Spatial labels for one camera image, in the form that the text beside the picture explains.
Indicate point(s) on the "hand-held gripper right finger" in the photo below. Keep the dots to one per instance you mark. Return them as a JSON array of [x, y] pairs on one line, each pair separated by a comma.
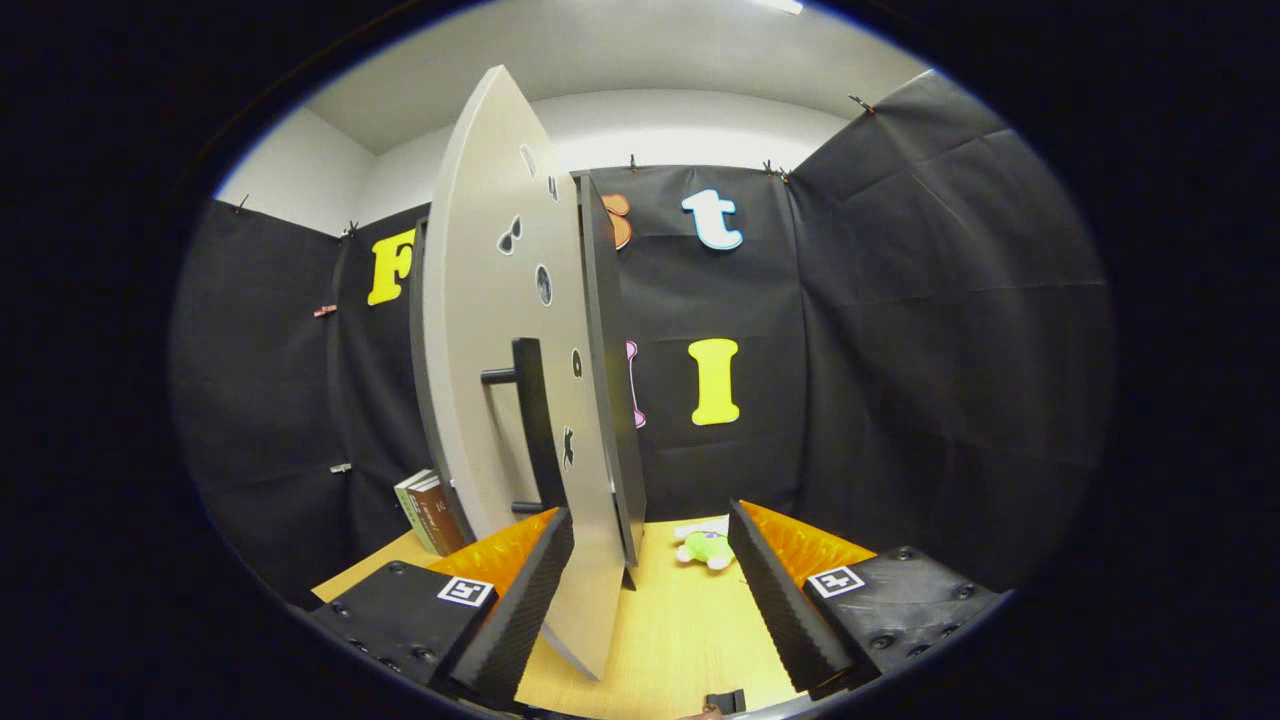
[[775, 600]]

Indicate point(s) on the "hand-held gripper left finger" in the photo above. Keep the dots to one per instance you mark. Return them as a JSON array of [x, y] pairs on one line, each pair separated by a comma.
[[525, 610]]

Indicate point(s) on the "green and pink plush toy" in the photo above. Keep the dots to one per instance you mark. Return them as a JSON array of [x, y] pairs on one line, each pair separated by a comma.
[[708, 547]]

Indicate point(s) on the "thick brown book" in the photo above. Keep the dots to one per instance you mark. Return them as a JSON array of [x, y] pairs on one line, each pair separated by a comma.
[[440, 520]]

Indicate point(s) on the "green book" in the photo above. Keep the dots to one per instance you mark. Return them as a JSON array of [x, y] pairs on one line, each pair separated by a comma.
[[410, 510]]

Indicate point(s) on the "grey cabinet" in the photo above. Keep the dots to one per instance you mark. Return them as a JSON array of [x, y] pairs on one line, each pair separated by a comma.
[[610, 400]]

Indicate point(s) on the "black backdrop cloth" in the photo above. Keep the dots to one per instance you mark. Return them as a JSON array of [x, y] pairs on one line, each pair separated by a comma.
[[900, 350]]

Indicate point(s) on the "long ceiling light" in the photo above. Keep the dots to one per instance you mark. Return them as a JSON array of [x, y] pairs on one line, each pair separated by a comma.
[[780, 5]]

